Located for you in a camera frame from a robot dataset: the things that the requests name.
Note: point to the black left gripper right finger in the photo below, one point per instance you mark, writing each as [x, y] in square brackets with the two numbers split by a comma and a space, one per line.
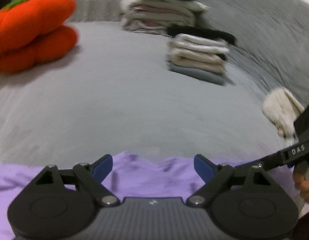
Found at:
[216, 180]

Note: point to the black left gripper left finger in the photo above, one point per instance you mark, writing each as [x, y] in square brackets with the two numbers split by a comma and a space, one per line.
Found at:
[90, 178]

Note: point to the purple knit garment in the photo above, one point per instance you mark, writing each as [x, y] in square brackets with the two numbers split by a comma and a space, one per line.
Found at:
[131, 176]

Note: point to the person right hand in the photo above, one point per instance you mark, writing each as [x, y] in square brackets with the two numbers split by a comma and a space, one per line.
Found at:
[302, 185]

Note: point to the white fluffy plush toy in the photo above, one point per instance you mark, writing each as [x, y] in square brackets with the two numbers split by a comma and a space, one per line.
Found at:
[282, 109]

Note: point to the folded grey knit garment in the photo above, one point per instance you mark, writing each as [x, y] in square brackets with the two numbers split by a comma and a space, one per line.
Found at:
[203, 75]

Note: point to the folded beige garment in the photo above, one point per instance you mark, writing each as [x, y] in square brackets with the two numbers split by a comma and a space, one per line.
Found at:
[192, 59]

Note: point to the grey quilted blanket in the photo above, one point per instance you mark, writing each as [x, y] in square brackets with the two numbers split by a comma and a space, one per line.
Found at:
[272, 41]

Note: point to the folded white garment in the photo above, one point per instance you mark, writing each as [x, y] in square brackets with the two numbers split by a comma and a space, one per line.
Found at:
[199, 44]

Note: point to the folded black garment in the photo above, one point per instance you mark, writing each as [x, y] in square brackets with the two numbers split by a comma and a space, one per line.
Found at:
[174, 30]

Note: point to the orange pumpkin plush pillow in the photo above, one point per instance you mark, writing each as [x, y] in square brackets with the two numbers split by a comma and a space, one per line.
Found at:
[34, 32]

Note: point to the folded grey pink quilt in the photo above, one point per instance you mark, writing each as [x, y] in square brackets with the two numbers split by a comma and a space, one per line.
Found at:
[154, 16]

